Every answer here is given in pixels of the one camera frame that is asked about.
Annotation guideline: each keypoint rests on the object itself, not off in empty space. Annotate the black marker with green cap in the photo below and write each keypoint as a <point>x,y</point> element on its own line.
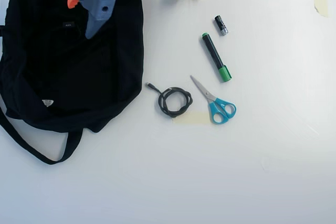
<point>215,53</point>

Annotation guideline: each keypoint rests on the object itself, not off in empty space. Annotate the black AA battery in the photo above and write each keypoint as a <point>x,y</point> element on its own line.
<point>221,24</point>

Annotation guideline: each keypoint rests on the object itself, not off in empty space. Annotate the black fabric bag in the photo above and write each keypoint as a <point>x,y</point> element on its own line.
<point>52,77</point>

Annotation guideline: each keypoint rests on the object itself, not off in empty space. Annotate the beige masking tape strip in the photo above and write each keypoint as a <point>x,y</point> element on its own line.
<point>191,119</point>
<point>320,1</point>

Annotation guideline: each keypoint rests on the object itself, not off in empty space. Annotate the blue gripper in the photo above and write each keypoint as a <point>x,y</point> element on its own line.
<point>100,11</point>

